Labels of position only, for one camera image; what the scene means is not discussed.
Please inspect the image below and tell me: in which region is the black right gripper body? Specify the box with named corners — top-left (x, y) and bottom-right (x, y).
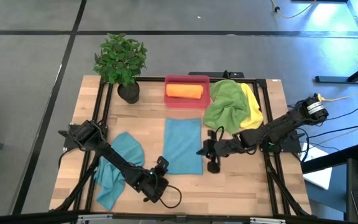
top-left (216, 138), bottom-right (244, 156)

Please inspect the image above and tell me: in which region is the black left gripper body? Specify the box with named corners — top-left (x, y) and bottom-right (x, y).
top-left (143, 172), bottom-right (170, 203)

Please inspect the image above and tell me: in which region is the blue microfiber towel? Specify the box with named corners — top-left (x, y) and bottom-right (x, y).
top-left (162, 118), bottom-right (204, 175)

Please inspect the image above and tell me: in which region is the orange microfiber towel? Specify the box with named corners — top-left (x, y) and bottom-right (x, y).
top-left (165, 83), bottom-right (204, 100)

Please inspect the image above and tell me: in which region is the green microfiber towel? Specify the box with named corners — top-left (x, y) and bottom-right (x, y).
top-left (203, 79), bottom-right (250, 135)

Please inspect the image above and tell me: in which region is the pink plastic basket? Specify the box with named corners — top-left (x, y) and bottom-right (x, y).
top-left (163, 74), bottom-right (211, 109)

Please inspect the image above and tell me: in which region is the crumpled teal microfiber towel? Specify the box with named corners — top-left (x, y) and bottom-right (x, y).
top-left (93, 131), bottom-right (145, 211)

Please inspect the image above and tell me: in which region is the yellow microfiber towel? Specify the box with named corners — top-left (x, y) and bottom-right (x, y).
top-left (239, 82), bottom-right (264, 131)

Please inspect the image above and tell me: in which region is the black bar with clamp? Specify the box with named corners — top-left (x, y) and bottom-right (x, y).
top-left (188, 70), bottom-right (245, 79)

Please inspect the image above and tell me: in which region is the white sheet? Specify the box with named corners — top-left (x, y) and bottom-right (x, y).
top-left (301, 142), bottom-right (334, 190)

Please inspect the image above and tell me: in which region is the black desk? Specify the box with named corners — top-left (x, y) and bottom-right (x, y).
top-left (301, 144), bottom-right (358, 223)

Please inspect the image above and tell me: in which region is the green plant in black pot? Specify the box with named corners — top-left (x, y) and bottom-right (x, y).
top-left (93, 32), bottom-right (148, 105)

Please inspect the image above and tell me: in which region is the black desk leg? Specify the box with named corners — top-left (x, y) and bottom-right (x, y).
top-left (314, 57), bottom-right (358, 84)

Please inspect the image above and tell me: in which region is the black overhead crossbar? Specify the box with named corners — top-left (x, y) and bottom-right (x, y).
top-left (0, 210), bottom-right (358, 224)

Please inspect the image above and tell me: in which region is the black aluminium table frame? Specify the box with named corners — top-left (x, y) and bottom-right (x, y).
top-left (50, 76), bottom-right (313, 218)

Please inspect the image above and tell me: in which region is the grey metal bracket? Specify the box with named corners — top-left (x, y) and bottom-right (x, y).
top-left (249, 217), bottom-right (286, 224)
top-left (76, 213), bottom-right (114, 222)

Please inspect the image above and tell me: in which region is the black cable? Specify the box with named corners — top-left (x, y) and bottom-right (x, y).
top-left (324, 107), bottom-right (358, 125)
top-left (296, 124), bottom-right (358, 147)

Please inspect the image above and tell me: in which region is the yellow plug with cable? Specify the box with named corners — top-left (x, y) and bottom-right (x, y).
top-left (317, 92), bottom-right (358, 103)

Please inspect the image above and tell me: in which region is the yellow floor cable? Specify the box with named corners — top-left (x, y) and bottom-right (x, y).
top-left (270, 0), bottom-right (318, 19)

